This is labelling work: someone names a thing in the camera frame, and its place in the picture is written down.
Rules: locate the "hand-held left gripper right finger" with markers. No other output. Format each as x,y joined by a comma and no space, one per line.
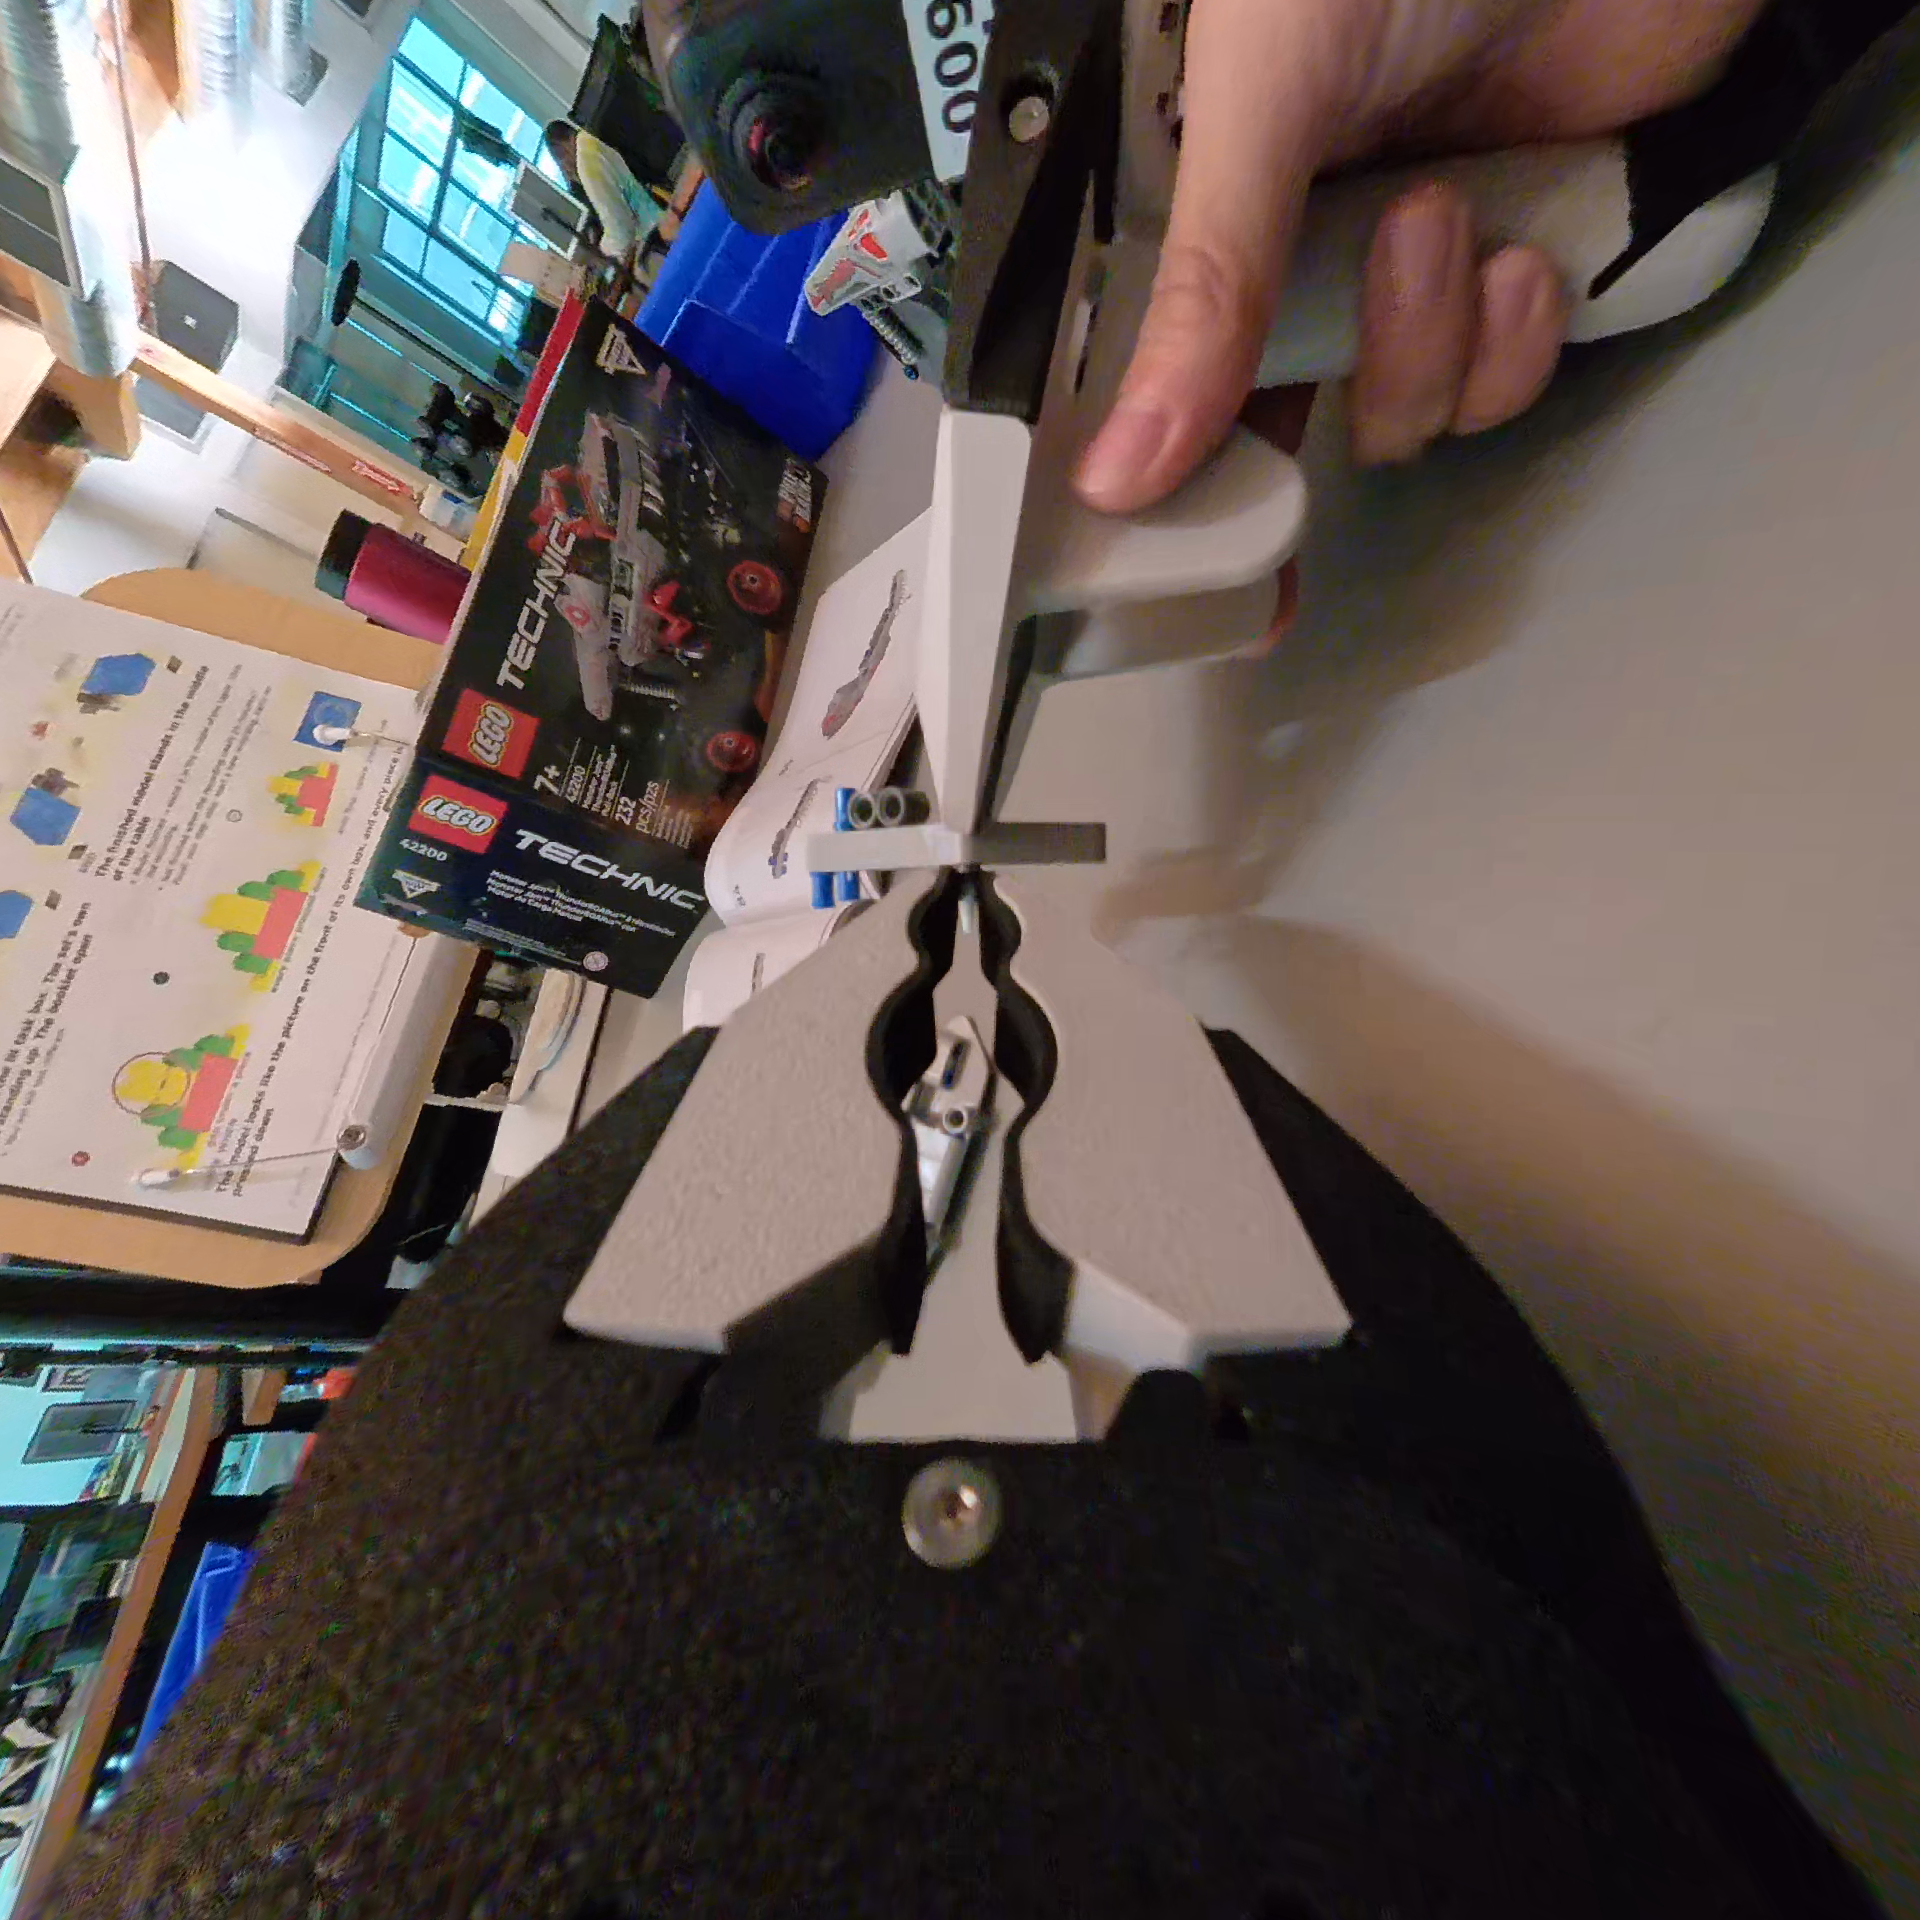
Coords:
1170,1185

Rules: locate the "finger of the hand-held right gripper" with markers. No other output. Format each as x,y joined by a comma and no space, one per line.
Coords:
975,600

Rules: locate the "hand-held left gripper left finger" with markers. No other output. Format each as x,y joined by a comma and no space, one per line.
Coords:
721,1185

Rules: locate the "grey toy beam blue pins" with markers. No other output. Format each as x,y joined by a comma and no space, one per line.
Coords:
885,848

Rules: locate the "small white tooth piece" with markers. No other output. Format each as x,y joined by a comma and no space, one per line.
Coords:
973,908

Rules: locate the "grey desk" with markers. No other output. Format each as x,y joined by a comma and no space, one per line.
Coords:
1575,901

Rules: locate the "person's right hand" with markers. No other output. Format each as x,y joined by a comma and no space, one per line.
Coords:
1350,90

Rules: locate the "open instruction booklet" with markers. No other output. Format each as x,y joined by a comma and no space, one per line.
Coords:
856,674

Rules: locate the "partly built toy vehicle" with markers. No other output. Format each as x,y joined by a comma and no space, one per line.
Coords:
869,254

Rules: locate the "grey toy brick assembly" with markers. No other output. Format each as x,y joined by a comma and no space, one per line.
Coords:
945,1156

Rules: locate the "plain blue storage bin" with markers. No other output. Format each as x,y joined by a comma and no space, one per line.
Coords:
751,346

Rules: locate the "black toy set box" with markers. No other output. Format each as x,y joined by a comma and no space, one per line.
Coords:
599,674

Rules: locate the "maroon drink bottle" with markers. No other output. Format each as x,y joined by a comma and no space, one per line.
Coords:
389,578

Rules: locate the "large window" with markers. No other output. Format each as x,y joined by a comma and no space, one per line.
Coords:
434,225

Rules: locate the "printed instruction sheet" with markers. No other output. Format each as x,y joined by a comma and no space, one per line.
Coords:
182,901

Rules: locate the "black wall speaker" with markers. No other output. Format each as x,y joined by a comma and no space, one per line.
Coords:
194,316

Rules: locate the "silver ventilation duct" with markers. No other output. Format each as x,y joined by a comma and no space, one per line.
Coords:
76,225

